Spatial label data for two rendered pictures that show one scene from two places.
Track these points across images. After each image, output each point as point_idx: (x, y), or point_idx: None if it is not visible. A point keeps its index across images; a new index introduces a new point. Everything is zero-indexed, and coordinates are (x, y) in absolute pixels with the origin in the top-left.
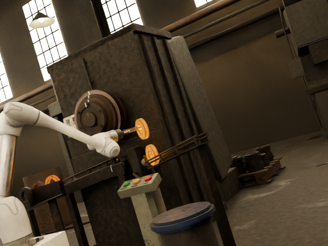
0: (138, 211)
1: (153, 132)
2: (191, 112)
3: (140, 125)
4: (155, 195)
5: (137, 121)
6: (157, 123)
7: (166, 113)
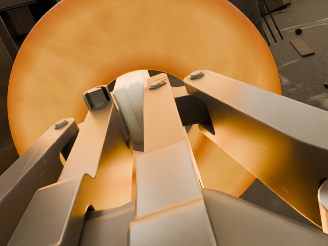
0: None
1: (7, 149)
2: None
3: (199, 59)
4: None
5: (105, 21)
6: (6, 94)
7: (15, 46)
